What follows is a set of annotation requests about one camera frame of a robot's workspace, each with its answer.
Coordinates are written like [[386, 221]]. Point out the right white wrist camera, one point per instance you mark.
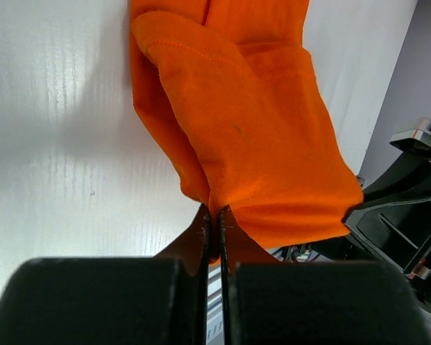
[[414, 138]]

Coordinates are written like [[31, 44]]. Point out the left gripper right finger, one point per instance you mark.
[[266, 301]]

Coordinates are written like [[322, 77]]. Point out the orange t shirt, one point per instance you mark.
[[229, 94]]

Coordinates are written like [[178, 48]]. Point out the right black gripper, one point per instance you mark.
[[394, 222]]

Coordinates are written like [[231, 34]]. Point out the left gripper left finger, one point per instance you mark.
[[119, 300]]

